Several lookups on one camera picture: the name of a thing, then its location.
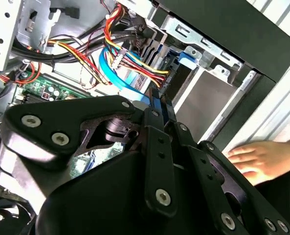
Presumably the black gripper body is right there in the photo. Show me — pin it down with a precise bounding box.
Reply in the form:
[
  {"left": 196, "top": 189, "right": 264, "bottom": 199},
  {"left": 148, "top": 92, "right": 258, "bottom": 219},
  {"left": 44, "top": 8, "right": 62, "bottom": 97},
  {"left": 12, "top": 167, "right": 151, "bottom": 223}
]
[{"left": 36, "top": 149, "right": 223, "bottom": 235}]

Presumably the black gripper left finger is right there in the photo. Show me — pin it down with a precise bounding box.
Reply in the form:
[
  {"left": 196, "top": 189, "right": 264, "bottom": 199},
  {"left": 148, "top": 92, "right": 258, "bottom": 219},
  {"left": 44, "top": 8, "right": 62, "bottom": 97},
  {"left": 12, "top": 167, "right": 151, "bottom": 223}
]
[{"left": 0, "top": 88, "right": 179, "bottom": 218}]

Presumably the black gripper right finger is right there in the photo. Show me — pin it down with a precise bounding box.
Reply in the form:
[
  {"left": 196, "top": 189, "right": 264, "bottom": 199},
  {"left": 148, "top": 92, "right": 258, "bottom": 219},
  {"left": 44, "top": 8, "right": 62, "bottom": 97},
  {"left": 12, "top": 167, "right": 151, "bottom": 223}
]
[{"left": 160, "top": 94, "right": 290, "bottom": 235}]

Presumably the blue data wire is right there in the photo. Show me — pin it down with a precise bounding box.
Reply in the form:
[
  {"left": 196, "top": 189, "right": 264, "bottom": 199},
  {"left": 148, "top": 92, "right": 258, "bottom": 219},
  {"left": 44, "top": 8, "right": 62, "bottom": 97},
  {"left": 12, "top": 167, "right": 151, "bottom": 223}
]
[{"left": 98, "top": 47, "right": 169, "bottom": 120}]

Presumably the hard disk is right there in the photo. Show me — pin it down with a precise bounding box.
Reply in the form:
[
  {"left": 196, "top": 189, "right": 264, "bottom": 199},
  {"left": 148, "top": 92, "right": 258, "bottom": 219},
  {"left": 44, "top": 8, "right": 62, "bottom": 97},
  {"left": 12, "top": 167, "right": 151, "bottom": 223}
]
[{"left": 139, "top": 36, "right": 201, "bottom": 94}]

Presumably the orange red power wire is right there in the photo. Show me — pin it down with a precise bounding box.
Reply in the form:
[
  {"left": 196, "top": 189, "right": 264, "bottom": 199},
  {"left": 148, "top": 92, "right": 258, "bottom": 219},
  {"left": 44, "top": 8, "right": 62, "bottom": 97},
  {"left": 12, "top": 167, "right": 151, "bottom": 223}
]
[{"left": 103, "top": 3, "right": 172, "bottom": 89}]

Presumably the bare person hand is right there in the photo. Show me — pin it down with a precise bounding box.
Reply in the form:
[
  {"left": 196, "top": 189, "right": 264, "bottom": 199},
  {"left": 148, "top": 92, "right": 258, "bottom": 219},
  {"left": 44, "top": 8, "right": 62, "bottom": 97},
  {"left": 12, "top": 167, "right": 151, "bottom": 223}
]
[{"left": 227, "top": 136, "right": 290, "bottom": 187}]

